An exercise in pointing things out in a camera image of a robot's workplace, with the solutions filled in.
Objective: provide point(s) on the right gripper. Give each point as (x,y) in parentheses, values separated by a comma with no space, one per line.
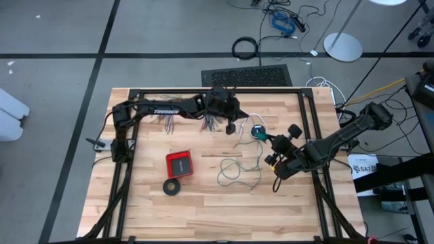
(288,162)

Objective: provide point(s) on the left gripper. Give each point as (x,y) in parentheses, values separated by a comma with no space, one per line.
(222,103)

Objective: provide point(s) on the black spool white label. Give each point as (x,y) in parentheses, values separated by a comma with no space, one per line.
(261,136)

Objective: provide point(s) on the black plastic spool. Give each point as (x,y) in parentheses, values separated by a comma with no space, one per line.
(257,128)

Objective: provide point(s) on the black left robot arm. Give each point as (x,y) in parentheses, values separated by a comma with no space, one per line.
(166,111)

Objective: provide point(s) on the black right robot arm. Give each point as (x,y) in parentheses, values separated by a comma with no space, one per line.
(339,142)

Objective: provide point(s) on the black floor vent grille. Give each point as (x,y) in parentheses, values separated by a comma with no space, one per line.
(247,77)

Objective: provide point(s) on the red square tray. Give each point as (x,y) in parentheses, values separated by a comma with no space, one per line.
(179,165)

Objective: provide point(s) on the white paper sign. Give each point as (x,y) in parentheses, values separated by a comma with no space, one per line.
(364,168)

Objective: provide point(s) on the black tape roll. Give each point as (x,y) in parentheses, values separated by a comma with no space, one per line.
(165,188)

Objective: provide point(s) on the white round lamp base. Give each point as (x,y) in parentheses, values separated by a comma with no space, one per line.
(342,47)

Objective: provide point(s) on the black side workbench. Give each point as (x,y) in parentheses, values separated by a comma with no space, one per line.
(390,174)

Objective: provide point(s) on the black desk device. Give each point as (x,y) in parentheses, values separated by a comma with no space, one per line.
(424,91)

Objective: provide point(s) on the white round lamp head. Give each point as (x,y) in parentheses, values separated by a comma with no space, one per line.
(388,1)

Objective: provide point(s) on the black caster base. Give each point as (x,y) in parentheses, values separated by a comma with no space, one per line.
(424,40)

